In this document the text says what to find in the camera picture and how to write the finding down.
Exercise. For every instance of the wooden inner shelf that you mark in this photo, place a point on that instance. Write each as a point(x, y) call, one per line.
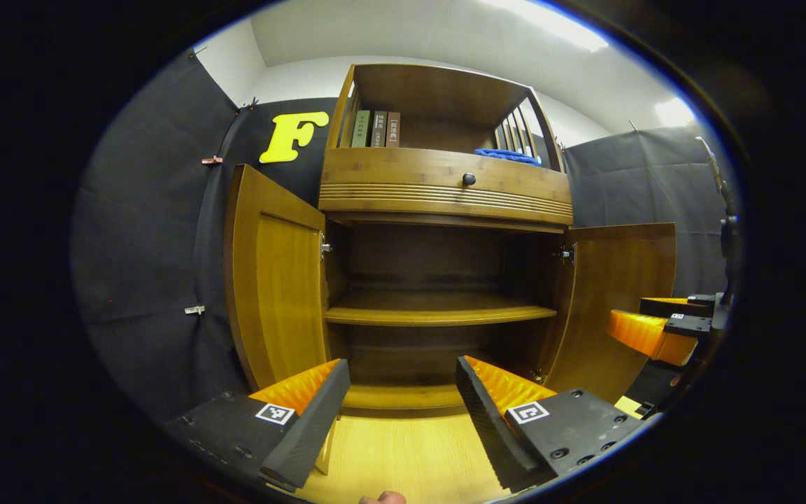
point(438, 311)

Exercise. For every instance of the white clip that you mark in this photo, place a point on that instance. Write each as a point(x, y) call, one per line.
point(194, 309)

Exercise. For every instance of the red clip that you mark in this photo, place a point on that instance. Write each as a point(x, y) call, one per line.
point(212, 160)

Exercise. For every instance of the wooden cabinet drawer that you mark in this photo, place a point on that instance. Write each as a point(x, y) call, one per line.
point(403, 171)

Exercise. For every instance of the black drawer knob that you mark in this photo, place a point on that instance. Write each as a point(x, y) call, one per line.
point(469, 179)

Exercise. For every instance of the wooden double-door shoe cabinet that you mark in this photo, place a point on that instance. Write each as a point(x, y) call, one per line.
point(445, 203)

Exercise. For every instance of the blue cloth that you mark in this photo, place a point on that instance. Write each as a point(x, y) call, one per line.
point(508, 155)

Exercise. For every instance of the dark brown book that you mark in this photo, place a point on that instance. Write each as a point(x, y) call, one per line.
point(378, 129)

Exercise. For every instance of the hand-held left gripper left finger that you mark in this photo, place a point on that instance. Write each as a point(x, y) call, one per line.
point(305, 434)

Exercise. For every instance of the small ceiling light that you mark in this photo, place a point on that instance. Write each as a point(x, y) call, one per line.
point(674, 112)

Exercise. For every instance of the metal door hinge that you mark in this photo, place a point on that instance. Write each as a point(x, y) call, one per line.
point(565, 254)
point(538, 374)
point(324, 246)

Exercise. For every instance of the wooden shoe cabinet door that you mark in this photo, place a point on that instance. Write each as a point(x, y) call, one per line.
point(277, 294)
point(606, 280)

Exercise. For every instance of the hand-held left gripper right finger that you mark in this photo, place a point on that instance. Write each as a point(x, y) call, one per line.
point(490, 427)

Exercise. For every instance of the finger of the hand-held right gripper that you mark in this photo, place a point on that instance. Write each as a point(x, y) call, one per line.
point(686, 325)
point(676, 308)

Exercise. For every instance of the black backdrop cloth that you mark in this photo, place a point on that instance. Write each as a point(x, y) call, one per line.
point(144, 245)

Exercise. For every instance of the reddish brown book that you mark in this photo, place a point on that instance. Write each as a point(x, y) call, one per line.
point(393, 129)

